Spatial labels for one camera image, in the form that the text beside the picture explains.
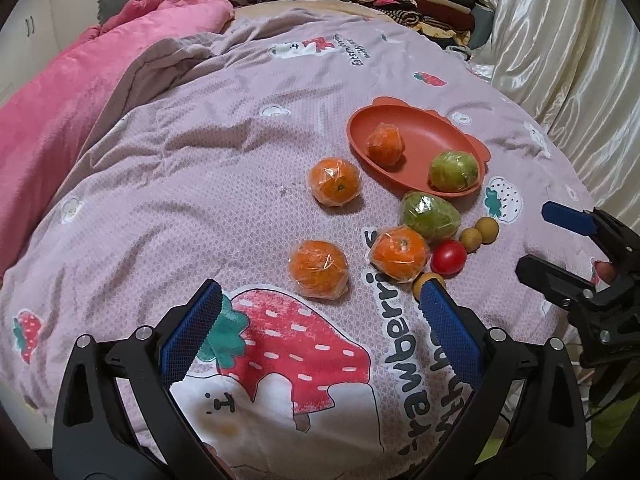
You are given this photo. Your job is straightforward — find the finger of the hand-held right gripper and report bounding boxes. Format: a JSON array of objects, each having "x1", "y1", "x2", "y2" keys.
[
  {"x1": 515, "y1": 255, "x2": 598, "y2": 313},
  {"x1": 542, "y1": 201, "x2": 608, "y2": 241}
]

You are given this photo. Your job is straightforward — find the orange-red oval plate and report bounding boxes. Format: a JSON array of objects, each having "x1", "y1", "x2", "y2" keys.
[{"x1": 346, "y1": 96, "x2": 490, "y2": 199}]

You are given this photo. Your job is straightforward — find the pink fleece blanket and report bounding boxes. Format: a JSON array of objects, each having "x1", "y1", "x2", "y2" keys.
[{"x1": 0, "y1": 0, "x2": 236, "y2": 281}]

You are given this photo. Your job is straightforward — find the brown longan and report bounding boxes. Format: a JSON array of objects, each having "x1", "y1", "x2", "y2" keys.
[
  {"x1": 458, "y1": 227, "x2": 483, "y2": 252},
  {"x1": 412, "y1": 271, "x2": 443, "y2": 298},
  {"x1": 474, "y1": 216, "x2": 501, "y2": 244}
]

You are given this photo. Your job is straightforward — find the strawberry printed pink blanket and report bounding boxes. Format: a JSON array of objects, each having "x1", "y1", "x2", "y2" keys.
[{"x1": 0, "y1": 0, "x2": 608, "y2": 480}]

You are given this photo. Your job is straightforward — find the cream satin curtain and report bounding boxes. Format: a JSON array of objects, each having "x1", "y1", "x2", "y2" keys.
[{"x1": 460, "y1": 0, "x2": 640, "y2": 221}]

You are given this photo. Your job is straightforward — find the plastic-wrapped orange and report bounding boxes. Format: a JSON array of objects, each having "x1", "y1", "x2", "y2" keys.
[
  {"x1": 365, "y1": 122, "x2": 405, "y2": 169},
  {"x1": 307, "y1": 157, "x2": 362, "y2": 207},
  {"x1": 368, "y1": 226, "x2": 432, "y2": 283},
  {"x1": 288, "y1": 239, "x2": 350, "y2": 301}
]

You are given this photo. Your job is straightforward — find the red cherry tomato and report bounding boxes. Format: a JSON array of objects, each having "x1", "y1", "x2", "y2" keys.
[{"x1": 431, "y1": 240, "x2": 468, "y2": 277}]

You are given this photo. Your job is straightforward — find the stack of folded clothes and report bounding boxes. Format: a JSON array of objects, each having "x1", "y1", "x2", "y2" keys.
[{"x1": 345, "y1": 0, "x2": 477, "y2": 51}]

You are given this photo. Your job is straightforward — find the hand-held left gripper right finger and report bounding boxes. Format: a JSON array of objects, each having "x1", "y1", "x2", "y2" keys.
[{"x1": 400, "y1": 276, "x2": 588, "y2": 480}]

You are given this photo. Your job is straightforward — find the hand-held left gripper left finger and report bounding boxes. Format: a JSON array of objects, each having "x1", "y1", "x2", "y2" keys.
[{"x1": 51, "y1": 279, "x2": 236, "y2": 480}]

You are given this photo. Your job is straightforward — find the white cabinet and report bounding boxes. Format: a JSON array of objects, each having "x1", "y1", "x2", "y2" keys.
[{"x1": 0, "y1": 0, "x2": 101, "y2": 96}]

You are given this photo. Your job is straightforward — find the person's right hand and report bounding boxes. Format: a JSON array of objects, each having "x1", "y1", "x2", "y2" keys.
[{"x1": 591, "y1": 259, "x2": 619, "y2": 287}]

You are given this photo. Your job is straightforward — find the plastic-wrapped green fruit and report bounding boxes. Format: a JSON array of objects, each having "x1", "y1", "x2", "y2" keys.
[
  {"x1": 398, "y1": 190, "x2": 462, "y2": 241},
  {"x1": 428, "y1": 150, "x2": 479, "y2": 193}
]

